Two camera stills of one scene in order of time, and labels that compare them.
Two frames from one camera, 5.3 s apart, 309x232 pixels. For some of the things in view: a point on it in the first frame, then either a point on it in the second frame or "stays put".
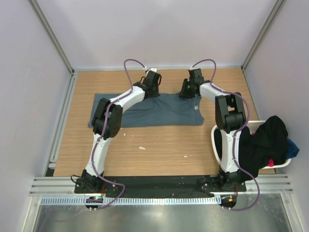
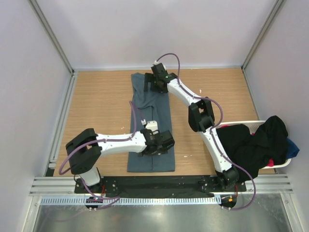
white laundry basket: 252,127 stays put
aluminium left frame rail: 52,35 stays put
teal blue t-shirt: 159,109 -> 147,106
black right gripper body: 187,90 -> 156,87
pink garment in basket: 271,163 stays put
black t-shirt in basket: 256,151 stays put
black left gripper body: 155,93 -> 161,150
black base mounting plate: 157,185 stays put
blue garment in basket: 292,150 stays put
